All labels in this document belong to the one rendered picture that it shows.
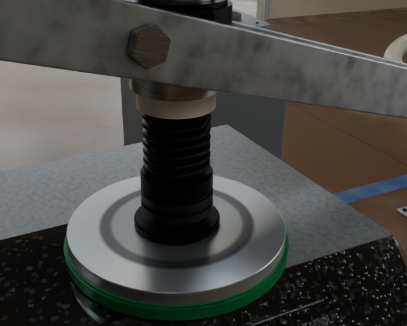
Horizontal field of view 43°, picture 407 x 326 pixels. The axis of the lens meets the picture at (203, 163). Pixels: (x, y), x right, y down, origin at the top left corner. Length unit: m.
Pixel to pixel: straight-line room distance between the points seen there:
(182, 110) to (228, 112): 1.06
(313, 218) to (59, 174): 0.32
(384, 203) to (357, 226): 1.83
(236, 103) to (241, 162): 0.80
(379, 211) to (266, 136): 0.90
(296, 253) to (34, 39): 0.32
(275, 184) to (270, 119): 0.94
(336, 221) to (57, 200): 0.31
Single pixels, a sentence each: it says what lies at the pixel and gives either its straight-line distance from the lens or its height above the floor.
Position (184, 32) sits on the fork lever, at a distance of 0.37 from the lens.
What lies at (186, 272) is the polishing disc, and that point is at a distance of 0.44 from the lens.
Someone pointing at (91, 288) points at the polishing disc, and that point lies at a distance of 0.46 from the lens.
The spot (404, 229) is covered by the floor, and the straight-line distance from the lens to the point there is 2.25.
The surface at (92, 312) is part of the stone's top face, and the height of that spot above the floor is 0.85.
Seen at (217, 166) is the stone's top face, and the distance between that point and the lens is 0.68.
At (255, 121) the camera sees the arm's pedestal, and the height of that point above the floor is 0.59.
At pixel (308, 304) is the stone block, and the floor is 0.82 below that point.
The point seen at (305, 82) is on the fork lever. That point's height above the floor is 1.02.
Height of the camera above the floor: 1.15
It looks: 26 degrees down
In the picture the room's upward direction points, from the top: 1 degrees clockwise
